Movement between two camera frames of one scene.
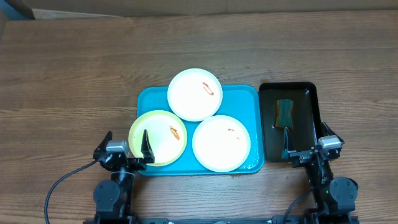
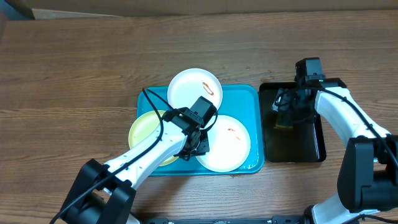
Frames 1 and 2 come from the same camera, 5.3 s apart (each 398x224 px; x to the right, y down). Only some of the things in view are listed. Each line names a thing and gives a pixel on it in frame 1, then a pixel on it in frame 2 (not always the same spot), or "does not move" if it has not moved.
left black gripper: x=148 y=157 to x=204 y=148
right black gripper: x=301 y=157 to x=286 y=107
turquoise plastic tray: x=243 y=102 does not move
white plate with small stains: x=221 y=144 does not move
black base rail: x=306 y=218 does not move
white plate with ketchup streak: x=194 y=94 does not move
